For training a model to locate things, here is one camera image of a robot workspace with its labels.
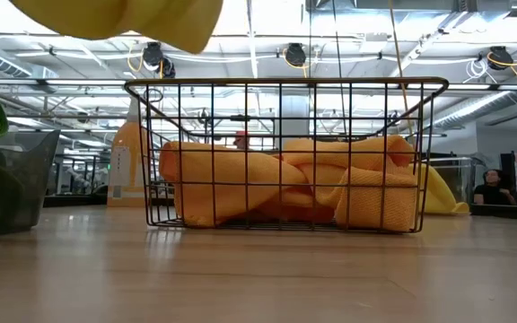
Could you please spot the orange microfiber towel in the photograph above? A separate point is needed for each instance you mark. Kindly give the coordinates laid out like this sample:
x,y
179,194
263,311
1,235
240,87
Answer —
x,y
222,179
370,197

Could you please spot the person with red cap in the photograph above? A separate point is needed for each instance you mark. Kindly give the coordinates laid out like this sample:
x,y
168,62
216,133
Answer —
x,y
241,139

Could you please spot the white building column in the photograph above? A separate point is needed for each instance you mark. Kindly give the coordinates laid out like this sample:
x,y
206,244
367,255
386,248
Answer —
x,y
293,116

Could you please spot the orange spray bottle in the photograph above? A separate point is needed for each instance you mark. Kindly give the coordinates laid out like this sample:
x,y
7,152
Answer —
x,y
126,152

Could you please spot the background robot workstation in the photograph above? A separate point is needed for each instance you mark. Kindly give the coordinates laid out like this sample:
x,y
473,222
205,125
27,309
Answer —
x,y
76,175

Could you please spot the clear plastic bin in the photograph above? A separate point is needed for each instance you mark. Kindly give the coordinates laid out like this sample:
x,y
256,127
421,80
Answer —
x,y
465,175

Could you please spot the grey tinted plastic bin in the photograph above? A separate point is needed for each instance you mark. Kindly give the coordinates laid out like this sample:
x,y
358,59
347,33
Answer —
x,y
38,179

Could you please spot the silver ventilation duct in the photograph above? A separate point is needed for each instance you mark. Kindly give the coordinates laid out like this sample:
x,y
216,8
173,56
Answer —
x,y
478,105

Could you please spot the black aluminium table frame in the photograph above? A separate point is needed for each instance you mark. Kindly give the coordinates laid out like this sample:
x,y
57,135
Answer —
x,y
510,212

